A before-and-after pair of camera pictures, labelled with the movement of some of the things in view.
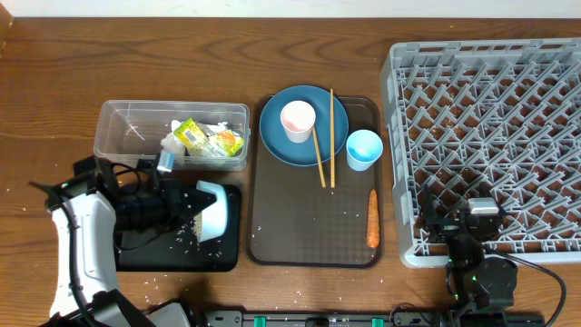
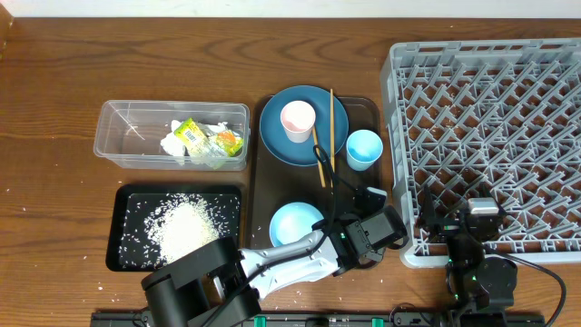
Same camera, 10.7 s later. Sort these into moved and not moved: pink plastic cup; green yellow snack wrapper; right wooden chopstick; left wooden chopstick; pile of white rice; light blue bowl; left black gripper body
Moved: pile of white rice; left black gripper body; light blue bowl
Not moved: green yellow snack wrapper; pink plastic cup; right wooden chopstick; left wooden chopstick
